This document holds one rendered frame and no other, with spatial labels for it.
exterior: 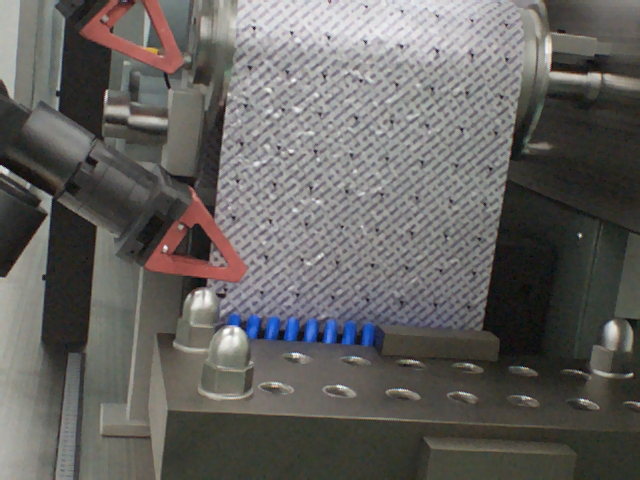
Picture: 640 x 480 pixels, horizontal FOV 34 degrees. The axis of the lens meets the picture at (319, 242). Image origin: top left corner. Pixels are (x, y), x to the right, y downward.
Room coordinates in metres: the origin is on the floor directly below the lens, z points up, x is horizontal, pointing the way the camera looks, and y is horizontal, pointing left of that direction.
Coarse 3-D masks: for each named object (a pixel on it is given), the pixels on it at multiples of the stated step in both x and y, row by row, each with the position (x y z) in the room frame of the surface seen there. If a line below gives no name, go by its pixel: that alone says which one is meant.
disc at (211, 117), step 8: (232, 0) 0.81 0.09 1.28; (232, 8) 0.81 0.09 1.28; (232, 16) 0.81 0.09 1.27; (232, 24) 0.81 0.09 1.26; (232, 32) 0.81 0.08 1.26; (232, 40) 0.80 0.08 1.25; (232, 48) 0.81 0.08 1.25; (224, 56) 0.82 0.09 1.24; (232, 56) 0.81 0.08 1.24; (224, 64) 0.81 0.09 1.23; (224, 72) 0.81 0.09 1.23; (224, 80) 0.81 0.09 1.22; (224, 88) 0.81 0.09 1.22; (224, 96) 0.82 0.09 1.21; (216, 104) 0.84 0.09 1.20; (224, 104) 0.82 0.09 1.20; (208, 112) 0.89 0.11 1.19; (216, 112) 0.83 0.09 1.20; (208, 120) 0.89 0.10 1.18; (216, 120) 0.84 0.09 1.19; (216, 128) 0.85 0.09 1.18
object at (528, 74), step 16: (224, 0) 0.83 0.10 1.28; (224, 16) 0.82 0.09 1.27; (528, 16) 0.90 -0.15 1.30; (224, 32) 0.82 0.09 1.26; (528, 32) 0.89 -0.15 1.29; (224, 48) 0.82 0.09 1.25; (528, 48) 0.88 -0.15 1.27; (528, 64) 0.88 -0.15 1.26; (528, 80) 0.88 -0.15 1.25; (208, 96) 0.85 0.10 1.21; (528, 96) 0.88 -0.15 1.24; (224, 112) 0.87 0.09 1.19
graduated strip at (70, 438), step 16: (80, 368) 1.04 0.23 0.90; (64, 384) 0.99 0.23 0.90; (80, 384) 0.99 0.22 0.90; (64, 400) 0.94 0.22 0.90; (80, 400) 0.95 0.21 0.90; (64, 416) 0.90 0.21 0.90; (80, 416) 0.91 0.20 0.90; (64, 432) 0.87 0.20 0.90; (80, 432) 0.87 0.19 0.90; (64, 448) 0.83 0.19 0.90; (80, 448) 0.84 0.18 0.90; (64, 464) 0.80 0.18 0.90; (80, 464) 0.81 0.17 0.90
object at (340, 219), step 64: (256, 128) 0.82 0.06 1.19; (320, 128) 0.83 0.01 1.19; (384, 128) 0.84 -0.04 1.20; (256, 192) 0.82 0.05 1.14; (320, 192) 0.83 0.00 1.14; (384, 192) 0.84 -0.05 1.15; (448, 192) 0.86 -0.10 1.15; (256, 256) 0.82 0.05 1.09; (320, 256) 0.84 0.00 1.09; (384, 256) 0.85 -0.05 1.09; (448, 256) 0.86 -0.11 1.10; (320, 320) 0.84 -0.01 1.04; (384, 320) 0.85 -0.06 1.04; (448, 320) 0.86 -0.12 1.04
